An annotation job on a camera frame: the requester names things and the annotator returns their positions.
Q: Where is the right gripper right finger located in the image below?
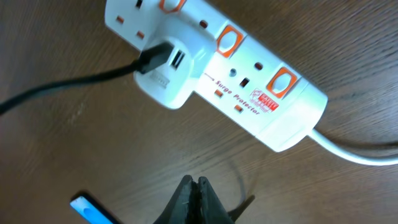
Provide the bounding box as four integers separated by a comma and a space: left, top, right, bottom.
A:
192, 177, 234, 224

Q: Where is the white power strip cord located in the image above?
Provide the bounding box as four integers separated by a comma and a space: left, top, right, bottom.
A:
307, 128, 398, 167

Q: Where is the blue Galaxy smartphone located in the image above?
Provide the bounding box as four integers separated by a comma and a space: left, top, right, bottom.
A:
70, 192, 119, 224

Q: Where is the black charger cable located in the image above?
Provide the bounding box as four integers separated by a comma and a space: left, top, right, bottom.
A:
0, 42, 175, 116

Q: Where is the white charger plug adapter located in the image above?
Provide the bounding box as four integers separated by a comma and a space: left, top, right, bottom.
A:
134, 26, 216, 110

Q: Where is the white power strip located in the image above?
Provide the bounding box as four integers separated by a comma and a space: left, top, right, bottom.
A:
104, 0, 328, 152

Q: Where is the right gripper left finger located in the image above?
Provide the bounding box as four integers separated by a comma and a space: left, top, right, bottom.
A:
154, 175, 193, 224

